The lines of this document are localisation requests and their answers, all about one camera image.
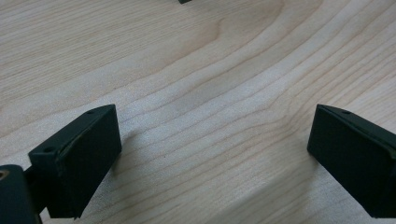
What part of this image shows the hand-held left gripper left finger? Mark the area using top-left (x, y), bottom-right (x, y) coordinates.
top-left (28, 104), bottom-right (122, 219)

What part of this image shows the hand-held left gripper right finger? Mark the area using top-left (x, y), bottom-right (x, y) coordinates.
top-left (306, 104), bottom-right (396, 218)

